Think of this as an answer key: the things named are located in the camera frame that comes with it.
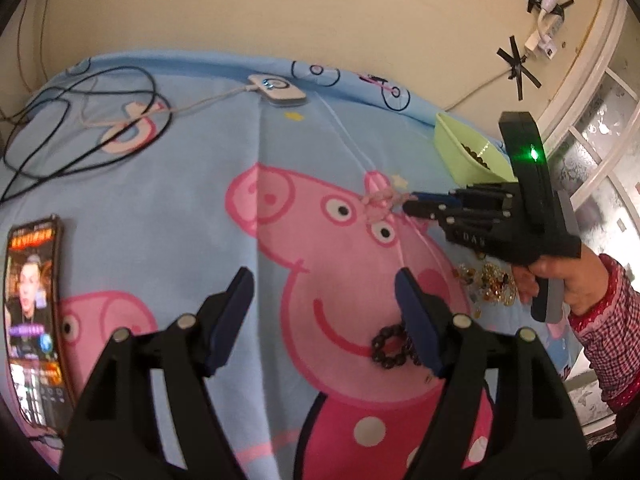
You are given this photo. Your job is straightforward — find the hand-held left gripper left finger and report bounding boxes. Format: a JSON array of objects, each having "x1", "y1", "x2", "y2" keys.
[{"x1": 59, "y1": 266, "x2": 256, "y2": 480}]

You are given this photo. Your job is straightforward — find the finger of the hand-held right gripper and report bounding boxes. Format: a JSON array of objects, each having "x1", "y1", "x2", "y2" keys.
[
  {"x1": 402, "y1": 201, "x2": 512, "y2": 223},
  {"x1": 410, "y1": 184, "x2": 516, "y2": 208}
]

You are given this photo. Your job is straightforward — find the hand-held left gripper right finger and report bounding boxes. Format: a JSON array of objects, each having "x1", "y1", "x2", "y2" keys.
[{"x1": 394, "y1": 266, "x2": 593, "y2": 480}]

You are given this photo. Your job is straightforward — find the green plastic bowl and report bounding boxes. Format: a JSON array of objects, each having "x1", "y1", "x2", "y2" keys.
[{"x1": 434, "y1": 111, "x2": 517, "y2": 187}]

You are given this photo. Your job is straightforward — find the black bead bracelet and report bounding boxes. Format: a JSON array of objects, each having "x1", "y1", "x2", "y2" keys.
[{"x1": 371, "y1": 324, "x2": 427, "y2": 370}]

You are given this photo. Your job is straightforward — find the pile of gold jewelry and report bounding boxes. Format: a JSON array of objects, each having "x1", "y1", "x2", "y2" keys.
[{"x1": 452, "y1": 260, "x2": 522, "y2": 318}]

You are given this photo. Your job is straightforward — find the person's right forearm checkered sleeve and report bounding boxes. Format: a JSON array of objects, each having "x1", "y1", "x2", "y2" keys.
[{"x1": 570, "y1": 254, "x2": 640, "y2": 411}]

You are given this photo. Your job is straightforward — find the person's right hand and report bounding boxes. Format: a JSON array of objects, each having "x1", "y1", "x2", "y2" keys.
[{"x1": 511, "y1": 247, "x2": 609, "y2": 317}]

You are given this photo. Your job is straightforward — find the blue cartoon pig blanket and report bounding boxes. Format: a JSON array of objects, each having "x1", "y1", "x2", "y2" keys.
[{"x1": 0, "y1": 50, "x2": 583, "y2": 480}]

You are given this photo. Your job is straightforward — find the white power adapter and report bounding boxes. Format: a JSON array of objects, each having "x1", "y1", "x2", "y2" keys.
[{"x1": 524, "y1": 10, "x2": 564, "y2": 59}]

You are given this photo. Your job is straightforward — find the white controller with blue light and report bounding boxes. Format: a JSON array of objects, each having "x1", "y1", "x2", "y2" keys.
[{"x1": 248, "y1": 74, "x2": 307, "y2": 109}]

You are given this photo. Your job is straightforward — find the smartphone with lit screen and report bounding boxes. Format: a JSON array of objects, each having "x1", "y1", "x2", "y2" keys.
[{"x1": 4, "y1": 215, "x2": 77, "y2": 437}]

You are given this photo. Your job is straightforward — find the dark bead bracelet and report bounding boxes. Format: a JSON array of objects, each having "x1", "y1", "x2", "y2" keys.
[{"x1": 462, "y1": 143, "x2": 492, "y2": 169}]

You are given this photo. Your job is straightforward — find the white wall cable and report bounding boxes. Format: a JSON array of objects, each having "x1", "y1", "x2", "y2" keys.
[{"x1": 444, "y1": 66, "x2": 517, "y2": 112}]

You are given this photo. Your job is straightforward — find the white window frame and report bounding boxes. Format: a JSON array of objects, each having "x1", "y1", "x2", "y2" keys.
[{"x1": 535, "y1": 0, "x2": 640, "y2": 441}]

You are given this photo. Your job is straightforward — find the black cable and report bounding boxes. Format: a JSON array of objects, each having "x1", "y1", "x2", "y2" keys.
[{"x1": 0, "y1": 66, "x2": 174, "y2": 204}]

